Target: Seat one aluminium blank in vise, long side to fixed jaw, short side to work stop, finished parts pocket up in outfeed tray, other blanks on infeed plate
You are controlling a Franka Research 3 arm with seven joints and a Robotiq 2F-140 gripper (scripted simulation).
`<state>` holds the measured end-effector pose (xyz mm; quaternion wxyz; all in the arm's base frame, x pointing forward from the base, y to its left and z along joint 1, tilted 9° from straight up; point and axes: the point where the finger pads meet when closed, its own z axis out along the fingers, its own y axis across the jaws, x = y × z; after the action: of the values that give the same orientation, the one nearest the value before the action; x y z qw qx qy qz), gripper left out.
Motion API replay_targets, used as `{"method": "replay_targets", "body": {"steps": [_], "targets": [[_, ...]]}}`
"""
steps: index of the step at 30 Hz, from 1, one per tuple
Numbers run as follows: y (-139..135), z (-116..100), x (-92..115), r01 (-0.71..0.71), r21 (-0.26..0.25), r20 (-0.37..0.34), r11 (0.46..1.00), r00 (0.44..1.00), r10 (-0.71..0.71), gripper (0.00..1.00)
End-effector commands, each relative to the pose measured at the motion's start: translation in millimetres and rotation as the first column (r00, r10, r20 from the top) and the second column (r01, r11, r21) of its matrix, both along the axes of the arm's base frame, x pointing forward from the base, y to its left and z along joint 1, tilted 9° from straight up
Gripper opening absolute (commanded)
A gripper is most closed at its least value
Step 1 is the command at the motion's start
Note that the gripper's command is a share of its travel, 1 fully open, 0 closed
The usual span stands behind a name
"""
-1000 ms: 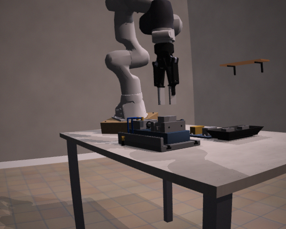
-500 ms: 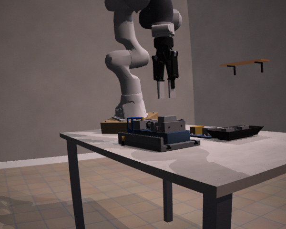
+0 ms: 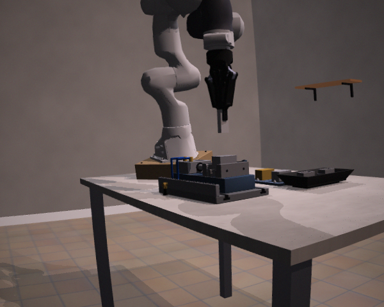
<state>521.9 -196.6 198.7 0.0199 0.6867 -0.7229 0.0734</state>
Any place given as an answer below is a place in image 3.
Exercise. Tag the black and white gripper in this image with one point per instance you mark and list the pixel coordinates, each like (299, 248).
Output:
(220, 61)

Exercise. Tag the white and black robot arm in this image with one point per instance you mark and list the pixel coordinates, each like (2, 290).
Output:
(211, 20)

